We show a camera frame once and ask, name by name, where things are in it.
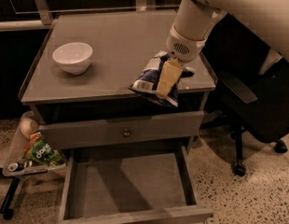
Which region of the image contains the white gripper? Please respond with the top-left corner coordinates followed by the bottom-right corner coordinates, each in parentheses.
top-left (156, 24), bottom-right (206, 99)

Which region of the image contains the grey drawer cabinet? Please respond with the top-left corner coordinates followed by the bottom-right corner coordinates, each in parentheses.
top-left (18, 9), bottom-right (219, 224)

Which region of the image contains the white ceramic bowl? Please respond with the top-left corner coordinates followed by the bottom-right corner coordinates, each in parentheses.
top-left (52, 42), bottom-right (93, 75)

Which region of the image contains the blue chip bag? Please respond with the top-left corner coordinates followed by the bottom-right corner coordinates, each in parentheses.
top-left (129, 49), bottom-right (195, 108)

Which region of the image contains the beige round object in bin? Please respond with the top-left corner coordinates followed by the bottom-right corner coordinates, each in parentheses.
top-left (20, 118), bottom-right (39, 139)

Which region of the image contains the closed grey top drawer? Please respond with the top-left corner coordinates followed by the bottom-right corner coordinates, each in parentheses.
top-left (40, 111), bottom-right (204, 149)

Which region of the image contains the open grey middle drawer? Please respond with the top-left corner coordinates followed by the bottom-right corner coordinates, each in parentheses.
top-left (59, 143), bottom-right (213, 224)

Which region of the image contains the black stand leg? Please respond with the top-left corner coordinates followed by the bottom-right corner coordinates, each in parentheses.
top-left (0, 177), bottom-right (20, 220)

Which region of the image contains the metal soda can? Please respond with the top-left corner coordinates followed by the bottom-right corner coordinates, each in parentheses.
top-left (7, 161), bottom-right (24, 172)

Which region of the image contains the black office chair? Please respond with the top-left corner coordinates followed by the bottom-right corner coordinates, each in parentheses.
top-left (201, 14), bottom-right (289, 176)

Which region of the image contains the green snack bag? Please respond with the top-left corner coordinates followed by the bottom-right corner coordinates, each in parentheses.
top-left (23, 133), bottom-right (64, 167)

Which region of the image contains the round metal drawer knob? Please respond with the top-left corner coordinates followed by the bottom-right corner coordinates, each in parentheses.
top-left (123, 129), bottom-right (131, 137)

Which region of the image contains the metal railing bar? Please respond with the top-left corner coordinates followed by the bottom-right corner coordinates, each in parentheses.
top-left (0, 9), bottom-right (176, 32)

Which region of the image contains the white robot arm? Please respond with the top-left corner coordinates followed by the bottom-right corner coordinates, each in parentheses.
top-left (156, 0), bottom-right (289, 99)

